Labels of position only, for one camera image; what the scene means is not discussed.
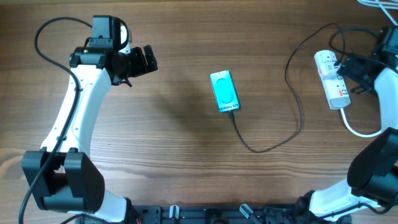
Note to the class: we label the white power strip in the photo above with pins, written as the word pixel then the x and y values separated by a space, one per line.
pixel 335 89

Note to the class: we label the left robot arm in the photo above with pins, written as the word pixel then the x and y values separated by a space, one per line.
pixel 61 176

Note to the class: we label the white charger plug adapter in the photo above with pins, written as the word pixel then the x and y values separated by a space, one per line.
pixel 328 70

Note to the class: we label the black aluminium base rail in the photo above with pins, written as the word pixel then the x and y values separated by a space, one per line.
pixel 278 214

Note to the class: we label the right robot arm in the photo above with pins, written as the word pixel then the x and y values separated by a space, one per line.
pixel 371 181

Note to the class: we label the teal screen Galaxy smartphone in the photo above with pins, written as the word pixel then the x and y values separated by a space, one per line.
pixel 224 91

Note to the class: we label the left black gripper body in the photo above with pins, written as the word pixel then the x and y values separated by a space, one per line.
pixel 137 65

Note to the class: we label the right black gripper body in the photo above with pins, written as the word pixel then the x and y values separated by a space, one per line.
pixel 354 66

